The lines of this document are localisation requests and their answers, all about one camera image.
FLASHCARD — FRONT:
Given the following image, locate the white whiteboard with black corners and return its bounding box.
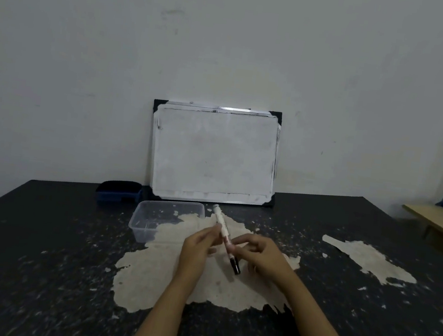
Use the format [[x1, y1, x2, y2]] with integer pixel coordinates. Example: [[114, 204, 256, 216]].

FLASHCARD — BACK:
[[142, 96, 286, 213]]

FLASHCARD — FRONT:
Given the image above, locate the person's right forearm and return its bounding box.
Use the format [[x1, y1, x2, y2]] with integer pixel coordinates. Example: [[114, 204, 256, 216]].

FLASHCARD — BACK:
[[269, 273, 384, 336]]

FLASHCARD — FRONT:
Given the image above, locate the person's right hand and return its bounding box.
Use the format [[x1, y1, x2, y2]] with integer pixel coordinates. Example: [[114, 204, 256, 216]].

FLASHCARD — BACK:
[[221, 231, 302, 292]]

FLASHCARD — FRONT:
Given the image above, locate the clear plastic container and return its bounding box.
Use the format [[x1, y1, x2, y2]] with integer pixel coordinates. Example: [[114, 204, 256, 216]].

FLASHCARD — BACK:
[[126, 194, 207, 251]]

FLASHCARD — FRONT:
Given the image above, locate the white marker with black cap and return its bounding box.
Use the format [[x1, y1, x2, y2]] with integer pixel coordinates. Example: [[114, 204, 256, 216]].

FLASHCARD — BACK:
[[204, 204, 249, 276]]

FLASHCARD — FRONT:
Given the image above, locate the person's left hand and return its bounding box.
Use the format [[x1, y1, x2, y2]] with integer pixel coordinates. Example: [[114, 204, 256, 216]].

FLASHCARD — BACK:
[[175, 222, 224, 283]]

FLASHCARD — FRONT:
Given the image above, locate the person's left forearm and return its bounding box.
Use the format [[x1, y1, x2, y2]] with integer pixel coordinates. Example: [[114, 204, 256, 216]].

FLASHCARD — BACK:
[[125, 266, 203, 336]]

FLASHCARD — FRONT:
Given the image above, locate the light wooden table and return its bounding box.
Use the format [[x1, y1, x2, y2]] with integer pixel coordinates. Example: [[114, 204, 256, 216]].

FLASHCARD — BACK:
[[398, 202, 443, 247]]

